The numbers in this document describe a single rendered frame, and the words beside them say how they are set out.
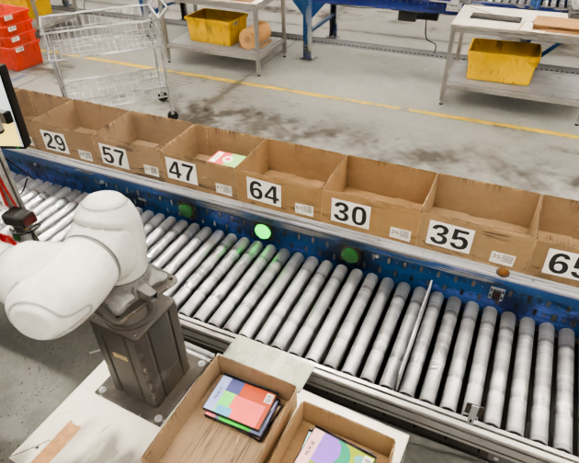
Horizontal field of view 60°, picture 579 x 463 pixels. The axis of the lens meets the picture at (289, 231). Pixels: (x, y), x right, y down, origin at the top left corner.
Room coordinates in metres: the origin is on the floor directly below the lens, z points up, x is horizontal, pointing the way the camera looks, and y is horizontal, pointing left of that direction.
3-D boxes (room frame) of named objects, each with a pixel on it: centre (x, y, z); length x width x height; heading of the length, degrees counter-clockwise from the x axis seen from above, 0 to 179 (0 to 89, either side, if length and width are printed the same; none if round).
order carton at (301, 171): (1.86, -0.02, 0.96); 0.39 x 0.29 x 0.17; 64
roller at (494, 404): (1.03, -0.69, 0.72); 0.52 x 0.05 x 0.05; 154
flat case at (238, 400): (0.88, 0.16, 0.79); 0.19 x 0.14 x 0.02; 65
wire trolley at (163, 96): (4.60, 1.57, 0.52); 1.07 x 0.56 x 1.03; 111
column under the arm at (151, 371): (1.00, 0.45, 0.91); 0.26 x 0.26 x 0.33; 62
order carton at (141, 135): (2.20, 0.68, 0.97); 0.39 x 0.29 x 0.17; 64
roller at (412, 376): (1.15, -0.46, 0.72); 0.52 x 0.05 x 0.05; 154
